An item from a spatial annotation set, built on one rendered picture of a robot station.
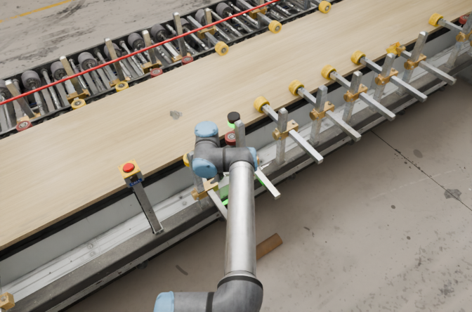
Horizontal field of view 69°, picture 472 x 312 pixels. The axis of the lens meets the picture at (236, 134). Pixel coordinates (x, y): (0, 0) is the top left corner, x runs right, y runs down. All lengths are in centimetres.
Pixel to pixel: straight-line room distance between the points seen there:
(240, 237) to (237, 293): 17
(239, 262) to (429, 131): 270
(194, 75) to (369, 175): 157
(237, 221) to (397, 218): 190
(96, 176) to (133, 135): 29
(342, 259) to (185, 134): 135
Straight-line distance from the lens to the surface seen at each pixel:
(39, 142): 219
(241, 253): 95
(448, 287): 268
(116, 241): 197
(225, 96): 209
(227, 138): 184
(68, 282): 188
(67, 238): 197
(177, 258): 253
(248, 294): 89
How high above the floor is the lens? 228
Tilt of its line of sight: 48 degrees down
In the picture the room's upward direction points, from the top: 5 degrees counter-clockwise
